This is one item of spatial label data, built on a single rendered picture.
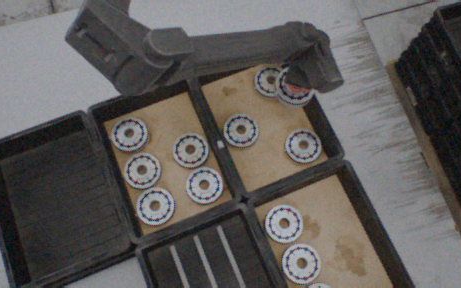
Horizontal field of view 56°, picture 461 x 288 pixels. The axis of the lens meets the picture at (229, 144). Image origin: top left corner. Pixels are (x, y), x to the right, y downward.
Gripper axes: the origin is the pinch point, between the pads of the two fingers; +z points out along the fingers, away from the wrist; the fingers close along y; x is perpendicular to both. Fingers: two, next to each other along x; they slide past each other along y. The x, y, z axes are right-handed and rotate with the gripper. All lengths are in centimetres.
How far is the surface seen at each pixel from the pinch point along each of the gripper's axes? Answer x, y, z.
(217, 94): 19.8, 0.3, 23.1
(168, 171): 25.3, -26.7, 23.7
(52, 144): 60, -30, 26
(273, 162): -2.2, -14.7, 22.3
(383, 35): -45, 98, 102
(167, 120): 31.1, -12.3, 23.8
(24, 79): 84, -9, 39
